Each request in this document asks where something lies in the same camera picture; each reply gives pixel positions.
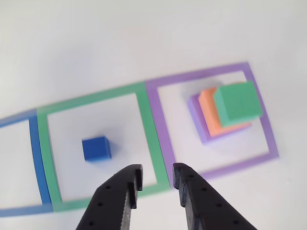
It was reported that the small blue cube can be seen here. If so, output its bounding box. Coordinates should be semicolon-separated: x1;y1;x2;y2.
81;136;113;163

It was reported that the purple square block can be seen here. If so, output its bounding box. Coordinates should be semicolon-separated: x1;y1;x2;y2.
187;93;253;146

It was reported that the orange square block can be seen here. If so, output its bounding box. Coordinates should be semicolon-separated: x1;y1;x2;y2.
198;82;253;138

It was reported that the green square block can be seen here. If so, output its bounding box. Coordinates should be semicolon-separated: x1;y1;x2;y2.
213;80;263;128

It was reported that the blue square frame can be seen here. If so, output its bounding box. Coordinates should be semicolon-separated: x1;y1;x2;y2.
0;109;55;218

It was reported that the green square frame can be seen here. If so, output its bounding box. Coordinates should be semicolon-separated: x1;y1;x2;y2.
37;82;172;213

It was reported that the purple square frame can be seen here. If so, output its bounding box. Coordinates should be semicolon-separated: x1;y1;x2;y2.
145;61;280;190

